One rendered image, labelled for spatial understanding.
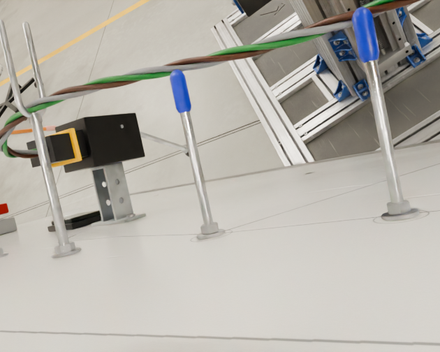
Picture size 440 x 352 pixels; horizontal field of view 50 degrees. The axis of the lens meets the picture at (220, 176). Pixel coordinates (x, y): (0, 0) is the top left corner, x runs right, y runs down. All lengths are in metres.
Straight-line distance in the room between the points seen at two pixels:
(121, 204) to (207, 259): 0.23
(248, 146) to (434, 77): 0.81
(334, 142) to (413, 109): 0.25
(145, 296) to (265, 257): 0.05
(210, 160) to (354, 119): 0.77
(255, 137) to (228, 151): 0.14
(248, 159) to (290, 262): 1.81
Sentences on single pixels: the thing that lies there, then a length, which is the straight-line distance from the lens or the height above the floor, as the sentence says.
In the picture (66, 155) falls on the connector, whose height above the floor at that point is 1.16.
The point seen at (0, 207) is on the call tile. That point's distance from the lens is 0.60.
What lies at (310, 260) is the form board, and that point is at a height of 1.20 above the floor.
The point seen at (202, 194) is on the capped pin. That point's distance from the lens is 0.24.
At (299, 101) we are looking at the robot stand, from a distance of 1.72.
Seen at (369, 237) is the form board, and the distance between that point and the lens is 0.18.
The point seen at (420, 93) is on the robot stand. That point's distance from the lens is 1.56.
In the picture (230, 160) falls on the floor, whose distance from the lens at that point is 2.03.
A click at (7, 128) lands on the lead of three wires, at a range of 0.32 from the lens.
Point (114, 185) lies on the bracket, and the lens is 0.41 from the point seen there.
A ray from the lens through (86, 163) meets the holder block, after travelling 0.40.
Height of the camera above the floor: 1.33
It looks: 42 degrees down
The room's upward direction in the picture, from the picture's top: 45 degrees counter-clockwise
